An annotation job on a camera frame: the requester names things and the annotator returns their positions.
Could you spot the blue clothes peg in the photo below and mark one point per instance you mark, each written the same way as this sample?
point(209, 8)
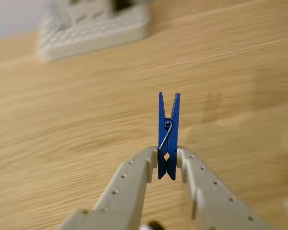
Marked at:
point(174, 134)

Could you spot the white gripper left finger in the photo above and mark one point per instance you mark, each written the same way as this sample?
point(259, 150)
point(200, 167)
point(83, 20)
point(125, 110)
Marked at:
point(127, 191)

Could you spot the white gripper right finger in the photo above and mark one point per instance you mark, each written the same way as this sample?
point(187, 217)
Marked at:
point(213, 196)

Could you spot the white perforated stand base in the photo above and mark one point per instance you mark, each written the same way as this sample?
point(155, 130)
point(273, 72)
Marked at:
point(91, 40)

